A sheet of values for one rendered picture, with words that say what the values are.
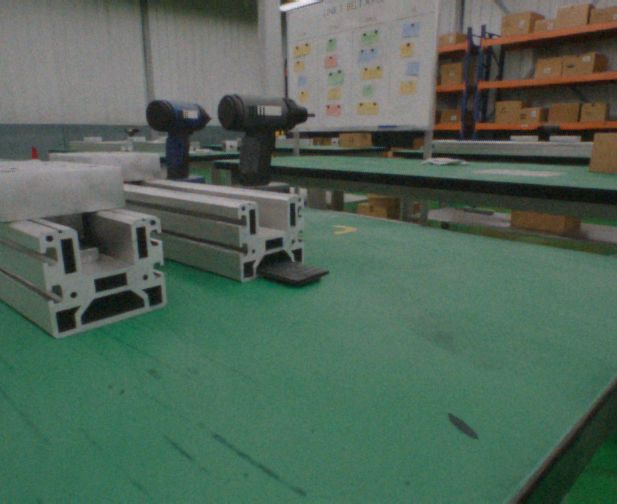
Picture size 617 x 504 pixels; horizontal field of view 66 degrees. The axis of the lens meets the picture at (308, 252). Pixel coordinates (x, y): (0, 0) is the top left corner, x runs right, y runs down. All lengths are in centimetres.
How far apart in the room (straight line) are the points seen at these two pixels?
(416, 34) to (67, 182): 325
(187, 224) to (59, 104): 1214
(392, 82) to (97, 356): 341
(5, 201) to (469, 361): 39
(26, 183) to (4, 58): 1210
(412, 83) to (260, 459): 339
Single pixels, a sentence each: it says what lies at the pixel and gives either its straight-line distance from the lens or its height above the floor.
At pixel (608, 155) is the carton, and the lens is 220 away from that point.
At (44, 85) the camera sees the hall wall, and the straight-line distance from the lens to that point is 1263.
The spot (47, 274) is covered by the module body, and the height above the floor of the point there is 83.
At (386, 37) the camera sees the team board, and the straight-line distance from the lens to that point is 375.
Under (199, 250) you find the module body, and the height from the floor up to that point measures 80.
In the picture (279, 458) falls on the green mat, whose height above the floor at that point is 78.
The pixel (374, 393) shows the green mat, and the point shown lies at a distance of 31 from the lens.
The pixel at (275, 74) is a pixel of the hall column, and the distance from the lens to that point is 915.
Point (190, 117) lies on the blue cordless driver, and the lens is 100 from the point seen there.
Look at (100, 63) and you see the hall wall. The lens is 1313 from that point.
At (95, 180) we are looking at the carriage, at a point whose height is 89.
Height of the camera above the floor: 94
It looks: 14 degrees down
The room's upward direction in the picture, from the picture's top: straight up
